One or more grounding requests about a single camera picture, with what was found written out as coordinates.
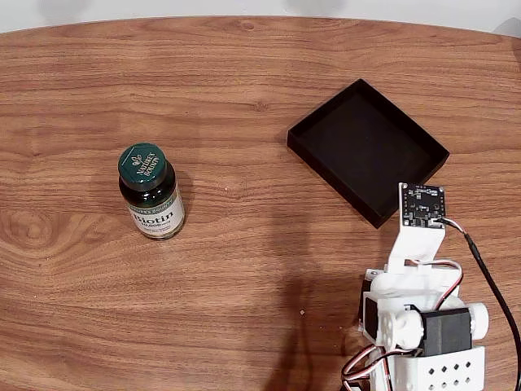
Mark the shallow black box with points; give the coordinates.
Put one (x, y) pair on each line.
(366, 150)

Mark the camera circuit board on mount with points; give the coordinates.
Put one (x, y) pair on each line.
(423, 203)

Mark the green-capped biotin pill bottle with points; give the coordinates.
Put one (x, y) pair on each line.
(156, 212)

